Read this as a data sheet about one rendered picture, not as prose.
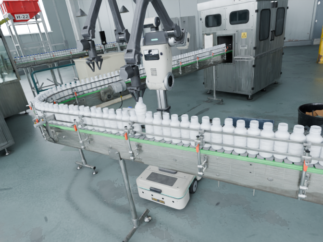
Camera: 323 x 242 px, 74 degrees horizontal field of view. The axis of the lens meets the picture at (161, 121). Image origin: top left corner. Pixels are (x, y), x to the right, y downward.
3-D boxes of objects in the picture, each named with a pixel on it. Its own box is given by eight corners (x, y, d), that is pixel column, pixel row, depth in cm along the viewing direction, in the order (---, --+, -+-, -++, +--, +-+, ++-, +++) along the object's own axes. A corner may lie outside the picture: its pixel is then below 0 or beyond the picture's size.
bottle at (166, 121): (166, 136, 133) (163, 111, 126) (175, 137, 130) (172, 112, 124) (162, 140, 128) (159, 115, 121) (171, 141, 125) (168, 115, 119)
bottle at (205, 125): (213, 142, 119) (212, 115, 113) (211, 148, 114) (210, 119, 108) (202, 141, 121) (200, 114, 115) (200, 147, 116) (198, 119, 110)
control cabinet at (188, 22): (188, 68, 856) (184, 16, 781) (198, 69, 821) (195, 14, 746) (174, 73, 808) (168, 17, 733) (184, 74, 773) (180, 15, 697)
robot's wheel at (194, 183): (187, 180, 217) (192, 181, 214) (193, 175, 231) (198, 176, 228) (186, 195, 219) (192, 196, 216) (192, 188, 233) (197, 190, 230)
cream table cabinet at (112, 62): (120, 93, 628) (112, 52, 582) (133, 96, 585) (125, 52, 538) (85, 105, 563) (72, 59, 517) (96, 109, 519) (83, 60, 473)
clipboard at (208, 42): (204, 49, 488) (204, 34, 475) (213, 49, 471) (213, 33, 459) (204, 49, 485) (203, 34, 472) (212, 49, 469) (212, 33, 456)
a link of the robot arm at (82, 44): (93, 29, 144) (84, 30, 148) (80, 30, 134) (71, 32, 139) (98, 48, 148) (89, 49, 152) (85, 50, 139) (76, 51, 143)
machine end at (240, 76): (234, 78, 630) (236, 2, 551) (282, 82, 538) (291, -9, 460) (201, 93, 535) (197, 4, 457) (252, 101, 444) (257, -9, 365)
